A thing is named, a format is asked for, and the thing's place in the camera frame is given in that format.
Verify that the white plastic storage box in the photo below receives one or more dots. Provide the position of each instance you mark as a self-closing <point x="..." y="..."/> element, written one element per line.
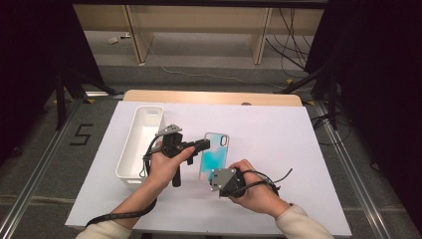
<point x="142" y="139"/>

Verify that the black tripod stand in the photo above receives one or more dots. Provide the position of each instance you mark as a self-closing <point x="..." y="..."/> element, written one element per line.
<point x="328" y="89"/>
<point x="61" y="99"/>

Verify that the person's right hand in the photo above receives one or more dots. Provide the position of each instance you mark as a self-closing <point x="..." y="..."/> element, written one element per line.
<point x="258" y="199"/>

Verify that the metal floor rail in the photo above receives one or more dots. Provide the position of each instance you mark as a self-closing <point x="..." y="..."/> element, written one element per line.
<point x="33" y="189"/>
<point x="351" y="172"/>

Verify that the light wooden shelf unit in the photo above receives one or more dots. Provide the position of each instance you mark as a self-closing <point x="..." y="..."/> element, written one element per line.
<point x="199" y="20"/>

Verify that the small white floor box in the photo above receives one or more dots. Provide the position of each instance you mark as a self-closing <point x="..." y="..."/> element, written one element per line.
<point x="112" y="40"/>

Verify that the white table board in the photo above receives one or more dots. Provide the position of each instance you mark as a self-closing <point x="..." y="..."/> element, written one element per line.
<point x="272" y="142"/>

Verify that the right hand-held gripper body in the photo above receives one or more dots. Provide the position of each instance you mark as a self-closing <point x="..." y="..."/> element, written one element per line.
<point x="224" y="177"/>

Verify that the blue translucent phone case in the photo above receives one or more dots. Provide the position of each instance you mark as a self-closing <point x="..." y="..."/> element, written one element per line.
<point x="215" y="156"/>

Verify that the person's left hand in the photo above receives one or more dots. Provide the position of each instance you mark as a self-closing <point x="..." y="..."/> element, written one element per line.
<point x="161" y="169"/>

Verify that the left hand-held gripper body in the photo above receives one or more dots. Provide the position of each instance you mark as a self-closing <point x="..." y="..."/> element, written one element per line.
<point x="171" y="142"/>

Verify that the black curtain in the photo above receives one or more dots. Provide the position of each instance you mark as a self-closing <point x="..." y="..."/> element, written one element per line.
<point x="381" y="83"/>
<point x="33" y="66"/>

